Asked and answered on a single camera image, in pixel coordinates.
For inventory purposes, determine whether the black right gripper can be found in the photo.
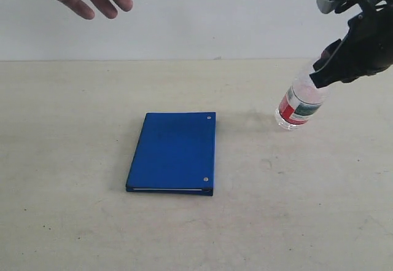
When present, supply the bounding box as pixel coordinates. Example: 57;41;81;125
309;0;392;88

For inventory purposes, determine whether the clear plastic water bottle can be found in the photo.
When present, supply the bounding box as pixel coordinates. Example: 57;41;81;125
275;57;330;130

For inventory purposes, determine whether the blue folder notebook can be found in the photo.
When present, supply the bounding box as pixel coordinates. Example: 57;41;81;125
125;112;216;196

